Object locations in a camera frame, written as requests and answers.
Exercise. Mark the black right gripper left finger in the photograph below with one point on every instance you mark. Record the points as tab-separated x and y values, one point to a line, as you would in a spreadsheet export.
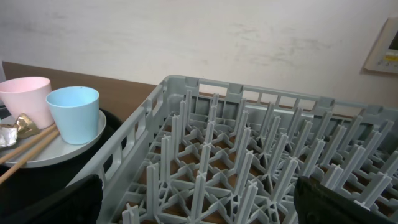
79	202

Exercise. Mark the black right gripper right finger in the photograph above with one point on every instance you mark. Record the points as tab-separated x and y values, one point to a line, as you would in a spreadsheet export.
316	204

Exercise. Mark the wooden chopstick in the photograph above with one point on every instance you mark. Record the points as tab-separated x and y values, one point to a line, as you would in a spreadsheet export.
32	153
29	144

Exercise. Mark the gold foil wrapper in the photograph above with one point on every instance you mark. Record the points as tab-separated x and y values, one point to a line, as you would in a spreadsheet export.
23	128

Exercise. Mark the blue plastic cup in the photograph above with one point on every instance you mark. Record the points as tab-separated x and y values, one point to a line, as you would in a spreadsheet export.
75	110

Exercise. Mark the pink plastic cup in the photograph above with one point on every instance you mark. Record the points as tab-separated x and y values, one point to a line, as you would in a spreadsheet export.
28	95

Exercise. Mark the grey dishwasher rack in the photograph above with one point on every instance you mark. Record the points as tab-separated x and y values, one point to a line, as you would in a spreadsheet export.
202	151

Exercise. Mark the black round tray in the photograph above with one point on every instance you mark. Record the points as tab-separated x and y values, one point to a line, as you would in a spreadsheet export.
27	186

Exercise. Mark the wall control panel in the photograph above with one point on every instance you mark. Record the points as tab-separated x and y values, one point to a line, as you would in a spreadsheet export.
383	55

